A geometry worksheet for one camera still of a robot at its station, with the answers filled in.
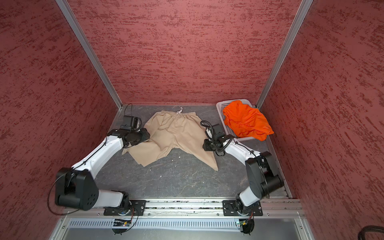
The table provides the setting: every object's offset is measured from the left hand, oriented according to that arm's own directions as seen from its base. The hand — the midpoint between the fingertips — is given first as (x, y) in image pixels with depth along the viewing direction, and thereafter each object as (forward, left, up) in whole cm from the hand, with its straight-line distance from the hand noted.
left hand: (147, 138), depth 87 cm
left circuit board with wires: (-40, +7, -14) cm, 43 cm away
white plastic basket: (+33, -48, -4) cm, 59 cm away
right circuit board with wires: (-41, -55, -13) cm, 70 cm away
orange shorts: (+20, -66, -7) cm, 69 cm away
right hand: (-3, -35, -6) cm, 35 cm away
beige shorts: (+13, -11, -9) cm, 19 cm away
